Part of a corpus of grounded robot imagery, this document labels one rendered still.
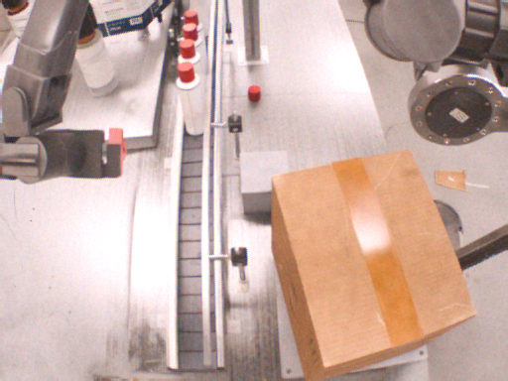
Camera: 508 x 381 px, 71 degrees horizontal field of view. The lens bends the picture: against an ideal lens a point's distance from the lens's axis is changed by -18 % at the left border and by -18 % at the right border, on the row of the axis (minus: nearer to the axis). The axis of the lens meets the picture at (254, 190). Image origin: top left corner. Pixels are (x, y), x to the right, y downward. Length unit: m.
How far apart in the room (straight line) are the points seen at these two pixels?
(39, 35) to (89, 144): 0.18
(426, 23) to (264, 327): 0.66
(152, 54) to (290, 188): 0.75
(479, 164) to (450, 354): 1.03
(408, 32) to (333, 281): 0.35
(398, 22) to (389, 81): 2.14
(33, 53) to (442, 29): 0.40
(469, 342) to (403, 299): 1.32
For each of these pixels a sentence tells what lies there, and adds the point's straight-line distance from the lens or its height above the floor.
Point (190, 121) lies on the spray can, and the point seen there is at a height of 0.93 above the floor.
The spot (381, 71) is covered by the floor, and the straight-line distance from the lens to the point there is 2.55.
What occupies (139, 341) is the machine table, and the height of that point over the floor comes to 0.83.
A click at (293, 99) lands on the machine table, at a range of 1.14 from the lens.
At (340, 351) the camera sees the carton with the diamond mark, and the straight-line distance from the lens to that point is 0.56.
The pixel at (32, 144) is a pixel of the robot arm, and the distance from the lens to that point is 0.49.
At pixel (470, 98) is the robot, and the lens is 0.77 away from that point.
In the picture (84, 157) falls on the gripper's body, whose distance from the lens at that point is 0.57.
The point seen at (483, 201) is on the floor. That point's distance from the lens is 2.20.
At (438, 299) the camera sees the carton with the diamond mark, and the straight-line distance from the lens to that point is 0.61.
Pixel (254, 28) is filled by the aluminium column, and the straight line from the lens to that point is 1.18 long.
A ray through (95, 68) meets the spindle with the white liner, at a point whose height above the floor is 0.98.
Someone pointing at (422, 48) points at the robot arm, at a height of 1.45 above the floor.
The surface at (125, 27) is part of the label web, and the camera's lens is 1.31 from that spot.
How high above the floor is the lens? 1.66
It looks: 59 degrees down
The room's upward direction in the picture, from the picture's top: 3 degrees counter-clockwise
